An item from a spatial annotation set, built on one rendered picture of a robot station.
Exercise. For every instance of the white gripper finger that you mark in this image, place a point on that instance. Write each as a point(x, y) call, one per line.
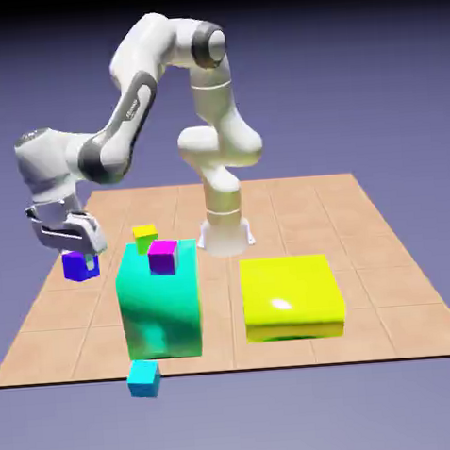
point(89, 263)

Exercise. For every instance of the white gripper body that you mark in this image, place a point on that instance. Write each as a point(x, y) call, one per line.
point(68, 232)

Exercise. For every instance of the small blue cube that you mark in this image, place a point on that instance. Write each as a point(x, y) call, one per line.
point(76, 267)

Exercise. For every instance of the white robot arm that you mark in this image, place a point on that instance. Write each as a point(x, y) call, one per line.
point(216, 97)

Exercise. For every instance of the small yellow cube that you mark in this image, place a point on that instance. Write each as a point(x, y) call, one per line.
point(144, 236)

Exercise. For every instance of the small magenta cube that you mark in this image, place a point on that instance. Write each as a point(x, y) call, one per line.
point(163, 257)

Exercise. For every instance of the small cyan cube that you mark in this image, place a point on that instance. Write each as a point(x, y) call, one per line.
point(144, 379)

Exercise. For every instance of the large teal box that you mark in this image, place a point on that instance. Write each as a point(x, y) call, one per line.
point(161, 309)

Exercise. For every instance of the large yellow box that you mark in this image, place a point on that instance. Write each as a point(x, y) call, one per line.
point(290, 296)

